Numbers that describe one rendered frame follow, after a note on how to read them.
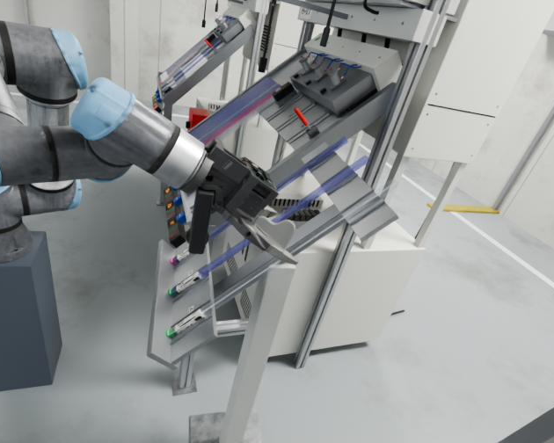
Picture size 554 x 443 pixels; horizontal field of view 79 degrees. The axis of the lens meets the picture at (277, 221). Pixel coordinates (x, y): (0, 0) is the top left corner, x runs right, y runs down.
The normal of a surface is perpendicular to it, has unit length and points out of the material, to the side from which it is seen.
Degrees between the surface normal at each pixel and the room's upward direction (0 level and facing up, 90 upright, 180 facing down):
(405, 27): 90
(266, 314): 90
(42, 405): 0
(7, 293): 90
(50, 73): 105
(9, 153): 63
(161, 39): 90
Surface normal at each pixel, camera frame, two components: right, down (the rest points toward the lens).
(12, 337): 0.29, 0.54
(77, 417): 0.22, -0.84
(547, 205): -0.93, -0.03
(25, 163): 0.66, 0.38
